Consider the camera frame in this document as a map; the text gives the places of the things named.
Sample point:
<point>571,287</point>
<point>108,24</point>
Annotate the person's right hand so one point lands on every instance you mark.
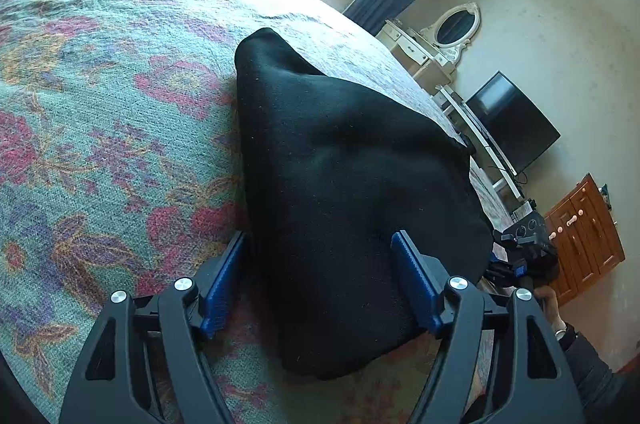
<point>550,309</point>

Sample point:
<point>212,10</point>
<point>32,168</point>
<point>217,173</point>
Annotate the white television stand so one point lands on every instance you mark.
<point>480,132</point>

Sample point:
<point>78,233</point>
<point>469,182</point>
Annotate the floral bedspread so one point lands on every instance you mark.
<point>100,104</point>

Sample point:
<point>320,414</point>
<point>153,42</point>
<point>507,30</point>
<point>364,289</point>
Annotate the wooden cabinet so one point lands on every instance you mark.
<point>585,239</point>

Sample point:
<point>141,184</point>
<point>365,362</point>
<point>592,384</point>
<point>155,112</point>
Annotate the black pants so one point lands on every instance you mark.
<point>350,204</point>

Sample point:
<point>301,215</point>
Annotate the cream dressing table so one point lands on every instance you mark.
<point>405,49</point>

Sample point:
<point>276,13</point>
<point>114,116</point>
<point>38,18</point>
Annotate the oval mirror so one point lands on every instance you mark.
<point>454,27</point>

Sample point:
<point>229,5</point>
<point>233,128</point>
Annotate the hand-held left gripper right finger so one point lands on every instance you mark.
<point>412,284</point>

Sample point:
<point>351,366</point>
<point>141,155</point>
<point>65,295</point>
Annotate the person's right forearm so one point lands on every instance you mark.
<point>590,369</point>

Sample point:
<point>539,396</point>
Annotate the black television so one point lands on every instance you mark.
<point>515,124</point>

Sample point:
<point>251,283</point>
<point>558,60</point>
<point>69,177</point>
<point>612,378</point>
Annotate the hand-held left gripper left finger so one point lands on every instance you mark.
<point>225,284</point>

